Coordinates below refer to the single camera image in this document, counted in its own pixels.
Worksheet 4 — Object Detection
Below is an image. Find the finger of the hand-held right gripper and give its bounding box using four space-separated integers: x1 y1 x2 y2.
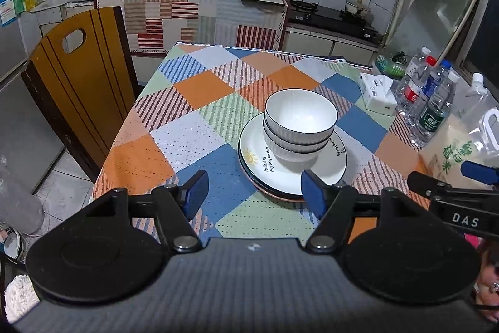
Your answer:
460 161 499 186
407 171 499 202

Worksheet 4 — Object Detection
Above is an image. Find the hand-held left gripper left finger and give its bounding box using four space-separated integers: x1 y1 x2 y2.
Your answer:
84 169 210 254

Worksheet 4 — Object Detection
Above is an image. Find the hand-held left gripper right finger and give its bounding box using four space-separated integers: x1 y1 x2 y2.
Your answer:
300 169 431 254

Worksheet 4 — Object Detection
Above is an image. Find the white plate with sun print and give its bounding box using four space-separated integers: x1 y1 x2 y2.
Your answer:
238 110 348 197

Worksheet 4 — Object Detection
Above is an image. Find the person's right hand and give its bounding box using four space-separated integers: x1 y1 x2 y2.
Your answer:
475 239 499 303

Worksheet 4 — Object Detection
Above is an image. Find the orange rimmed patterned plate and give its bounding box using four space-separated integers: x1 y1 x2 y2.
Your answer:
241 157 312 204

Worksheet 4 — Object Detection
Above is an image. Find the green label water bottle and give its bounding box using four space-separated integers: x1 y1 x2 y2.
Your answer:
412 70 461 147

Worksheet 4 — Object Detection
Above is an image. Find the white tissue box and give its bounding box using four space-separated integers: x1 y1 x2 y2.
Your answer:
358 73 399 118

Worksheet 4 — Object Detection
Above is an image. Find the blue label water bottle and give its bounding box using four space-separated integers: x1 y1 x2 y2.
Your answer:
419 60 452 111

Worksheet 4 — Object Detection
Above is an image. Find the checkered patchwork tablecloth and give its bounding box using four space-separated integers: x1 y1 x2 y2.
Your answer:
89 41 433 244

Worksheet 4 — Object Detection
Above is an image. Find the clear plastic bottle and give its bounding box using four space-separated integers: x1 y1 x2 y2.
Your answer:
405 46 432 82

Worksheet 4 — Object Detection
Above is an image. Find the green plastic basket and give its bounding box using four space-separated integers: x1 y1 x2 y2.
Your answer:
375 53 409 79

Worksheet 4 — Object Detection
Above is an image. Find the white base cabinet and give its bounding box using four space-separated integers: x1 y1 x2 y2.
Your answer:
281 26 380 65

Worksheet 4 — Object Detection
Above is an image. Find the brown wooden chair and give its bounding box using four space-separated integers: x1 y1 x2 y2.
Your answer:
20 5 141 183

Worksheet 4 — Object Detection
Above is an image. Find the leaning metal sheet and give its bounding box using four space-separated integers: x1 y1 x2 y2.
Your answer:
384 0 489 62

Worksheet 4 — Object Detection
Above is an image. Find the black gas stove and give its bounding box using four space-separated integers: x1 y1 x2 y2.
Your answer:
288 0 383 43

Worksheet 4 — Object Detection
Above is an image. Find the grey cylindrical container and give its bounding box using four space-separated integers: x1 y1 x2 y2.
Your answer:
0 155 45 237

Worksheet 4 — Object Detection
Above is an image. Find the striped patchwork counter cloth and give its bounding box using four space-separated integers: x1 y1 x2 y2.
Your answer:
97 0 289 58

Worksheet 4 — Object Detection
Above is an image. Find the grey refrigerator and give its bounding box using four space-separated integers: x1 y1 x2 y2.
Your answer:
0 11 65 203

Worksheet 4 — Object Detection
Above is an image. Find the white round basin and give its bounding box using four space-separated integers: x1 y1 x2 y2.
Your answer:
2 229 26 263

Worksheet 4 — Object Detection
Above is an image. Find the cream cooking pot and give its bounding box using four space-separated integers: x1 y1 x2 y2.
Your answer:
345 0 372 17

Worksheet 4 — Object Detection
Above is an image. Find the white fluffy mat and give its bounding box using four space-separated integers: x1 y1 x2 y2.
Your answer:
4 274 41 323

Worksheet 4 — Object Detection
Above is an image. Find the white kitchen sink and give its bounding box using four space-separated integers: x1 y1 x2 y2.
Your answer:
30 0 108 14

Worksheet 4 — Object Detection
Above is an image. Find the clear rice bag with handle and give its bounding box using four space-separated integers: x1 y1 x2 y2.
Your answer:
420 73 499 181

